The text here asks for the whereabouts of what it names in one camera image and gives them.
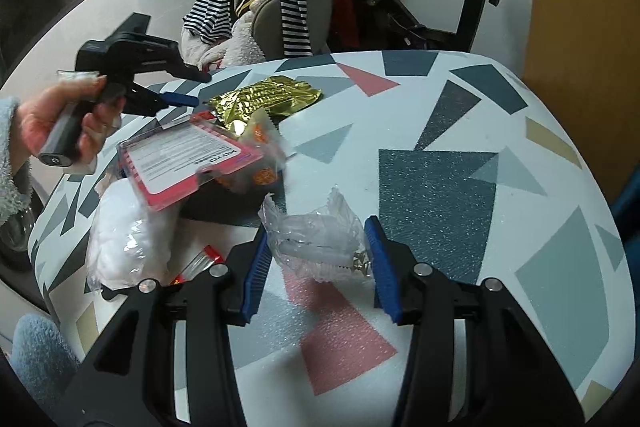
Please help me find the person's left hand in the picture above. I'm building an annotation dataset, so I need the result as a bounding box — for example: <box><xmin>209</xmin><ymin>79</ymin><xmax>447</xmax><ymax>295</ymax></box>
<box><xmin>19</xmin><ymin>74</ymin><xmax>127</xmax><ymax>164</ymax></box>

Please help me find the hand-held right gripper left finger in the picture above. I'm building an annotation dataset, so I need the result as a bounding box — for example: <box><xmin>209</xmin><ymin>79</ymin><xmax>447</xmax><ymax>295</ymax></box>
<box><xmin>55</xmin><ymin>231</ymin><xmax>281</xmax><ymax>427</ymax></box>

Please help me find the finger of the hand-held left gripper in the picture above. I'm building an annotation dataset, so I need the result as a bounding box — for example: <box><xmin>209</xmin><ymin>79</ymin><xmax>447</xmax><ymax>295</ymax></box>
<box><xmin>124</xmin><ymin>83</ymin><xmax>201</xmax><ymax>116</ymax></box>
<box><xmin>144</xmin><ymin>37</ymin><xmax>212</xmax><ymax>84</ymax></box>

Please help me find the gold foil wrapper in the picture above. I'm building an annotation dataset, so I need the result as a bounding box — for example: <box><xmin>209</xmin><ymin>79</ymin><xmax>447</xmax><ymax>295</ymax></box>
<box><xmin>204</xmin><ymin>76</ymin><xmax>324</xmax><ymax>135</ymax></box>

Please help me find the yellow wooden wall panel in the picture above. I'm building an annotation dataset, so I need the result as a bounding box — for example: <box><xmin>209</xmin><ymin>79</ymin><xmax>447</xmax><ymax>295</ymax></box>
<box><xmin>520</xmin><ymin>0</ymin><xmax>640</xmax><ymax>208</ymax></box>

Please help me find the beige chair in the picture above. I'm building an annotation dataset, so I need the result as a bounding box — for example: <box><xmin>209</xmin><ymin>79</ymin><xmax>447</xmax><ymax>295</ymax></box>
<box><xmin>232</xmin><ymin>0</ymin><xmax>346</xmax><ymax>58</ymax></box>

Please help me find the pink plastic package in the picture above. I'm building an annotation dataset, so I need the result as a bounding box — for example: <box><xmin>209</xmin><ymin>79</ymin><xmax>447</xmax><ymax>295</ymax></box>
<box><xmin>116</xmin><ymin>111</ymin><xmax>253</xmax><ymax>214</ymax></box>

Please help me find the blue curtain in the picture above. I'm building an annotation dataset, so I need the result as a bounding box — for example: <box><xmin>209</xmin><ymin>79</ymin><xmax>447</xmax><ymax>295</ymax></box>
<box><xmin>609</xmin><ymin>167</ymin><xmax>640</xmax><ymax>253</ymax></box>

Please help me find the clear wrapper with orange print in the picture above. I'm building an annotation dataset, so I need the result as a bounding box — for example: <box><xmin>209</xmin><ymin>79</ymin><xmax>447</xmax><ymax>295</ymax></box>
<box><xmin>220</xmin><ymin>107</ymin><xmax>293</xmax><ymax>198</ymax></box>

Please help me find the clear bag of white cotton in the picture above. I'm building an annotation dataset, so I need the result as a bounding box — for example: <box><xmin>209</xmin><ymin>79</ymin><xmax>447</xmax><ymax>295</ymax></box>
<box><xmin>86</xmin><ymin>179</ymin><xmax>176</xmax><ymax>295</ymax></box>

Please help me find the red garment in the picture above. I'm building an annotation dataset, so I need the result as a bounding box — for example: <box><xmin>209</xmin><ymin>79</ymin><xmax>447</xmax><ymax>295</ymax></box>
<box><xmin>320</xmin><ymin>0</ymin><xmax>361</xmax><ymax>52</ymax></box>

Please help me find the clear bag of screws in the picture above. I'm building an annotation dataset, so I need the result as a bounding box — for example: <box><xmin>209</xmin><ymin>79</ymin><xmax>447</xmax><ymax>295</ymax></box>
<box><xmin>259</xmin><ymin>187</ymin><xmax>375</xmax><ymax>284</ymax></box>

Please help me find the small red white packet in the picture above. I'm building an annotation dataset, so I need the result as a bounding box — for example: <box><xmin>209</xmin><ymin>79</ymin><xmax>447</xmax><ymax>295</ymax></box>
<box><xmin>169</xmin><ymin>244</ymin><xmax>226</xmax><ymax>286</ymax></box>

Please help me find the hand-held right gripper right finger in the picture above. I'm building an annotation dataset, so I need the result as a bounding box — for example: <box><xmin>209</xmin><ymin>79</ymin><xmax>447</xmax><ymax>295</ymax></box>
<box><xmin>364</xmin><ymin>216</ymin><xmax>587</xmax><ymax>427</ymax></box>

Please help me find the black white striped shirt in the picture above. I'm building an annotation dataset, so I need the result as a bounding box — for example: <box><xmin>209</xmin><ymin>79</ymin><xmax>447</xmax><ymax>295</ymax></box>
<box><xmin>181</xmin><ymin>0</ymin><xmax>313</xmax><ymax>58</ymax></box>

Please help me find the light blue fluffy pants leg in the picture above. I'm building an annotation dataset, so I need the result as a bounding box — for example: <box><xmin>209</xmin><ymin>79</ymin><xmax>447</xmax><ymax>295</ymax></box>
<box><xmin>12</xmin><ymin>313</ymin><xmax>81</xmax><ymax>403</ymax></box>

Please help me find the geometric patterned folding table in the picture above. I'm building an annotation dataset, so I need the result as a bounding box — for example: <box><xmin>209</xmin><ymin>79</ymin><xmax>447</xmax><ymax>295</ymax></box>
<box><xmin>27</xmin><ymin>49</ymin><xmax>628</xmax><ymax>427</ymax></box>

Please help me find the person's left forearm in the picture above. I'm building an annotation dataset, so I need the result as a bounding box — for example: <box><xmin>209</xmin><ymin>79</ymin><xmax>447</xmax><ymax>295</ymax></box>
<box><xmin>0</xmin><ymin>96</ymin><xmax>34</xmax><ymax>228</ymax></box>

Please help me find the white fluffy garment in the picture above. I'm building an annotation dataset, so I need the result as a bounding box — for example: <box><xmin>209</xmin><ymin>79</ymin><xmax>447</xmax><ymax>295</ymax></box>
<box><xmin>179</xmin><ymin>0</ymin><xmax>331</xmax><ymax>70</ymax></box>

